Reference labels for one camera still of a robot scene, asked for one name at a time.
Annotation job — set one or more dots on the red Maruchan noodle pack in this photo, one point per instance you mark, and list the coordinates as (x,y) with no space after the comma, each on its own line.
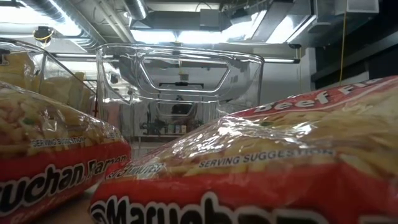
(248,186)
(46,155)

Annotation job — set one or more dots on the clear plastic bin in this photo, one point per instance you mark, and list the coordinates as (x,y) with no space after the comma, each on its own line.
(124,77)
(56,67)

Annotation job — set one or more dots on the white tube light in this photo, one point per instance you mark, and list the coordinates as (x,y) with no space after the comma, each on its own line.
(280,60)

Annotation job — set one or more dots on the black ceiling-hung device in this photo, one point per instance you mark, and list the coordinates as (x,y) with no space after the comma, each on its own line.
(43,33)

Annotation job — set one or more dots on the rectangular silver ventilation duct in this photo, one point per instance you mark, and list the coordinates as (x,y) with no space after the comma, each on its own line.
(280,21)

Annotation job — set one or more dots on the round silver ventilation duct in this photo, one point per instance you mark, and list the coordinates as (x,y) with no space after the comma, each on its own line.
(77,25)

